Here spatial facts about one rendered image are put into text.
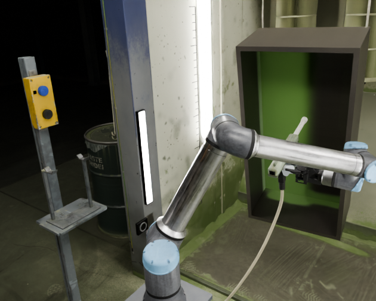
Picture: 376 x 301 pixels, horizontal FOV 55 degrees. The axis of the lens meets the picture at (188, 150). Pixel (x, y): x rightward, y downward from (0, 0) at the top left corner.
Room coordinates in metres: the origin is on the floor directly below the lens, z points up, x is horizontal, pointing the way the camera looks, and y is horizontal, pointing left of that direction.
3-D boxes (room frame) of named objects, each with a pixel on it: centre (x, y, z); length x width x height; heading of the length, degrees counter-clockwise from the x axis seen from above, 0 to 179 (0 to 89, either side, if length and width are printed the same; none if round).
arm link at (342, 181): (1.43, -0.70, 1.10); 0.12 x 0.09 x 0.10; 58
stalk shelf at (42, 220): (1.77, 0.66, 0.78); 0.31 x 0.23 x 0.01; 143
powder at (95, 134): (2.96, 0.59, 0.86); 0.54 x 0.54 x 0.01
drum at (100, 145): (2.96, 0.59, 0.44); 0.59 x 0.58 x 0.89; 34
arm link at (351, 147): (1.42, -0.71, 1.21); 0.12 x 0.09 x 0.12; 1
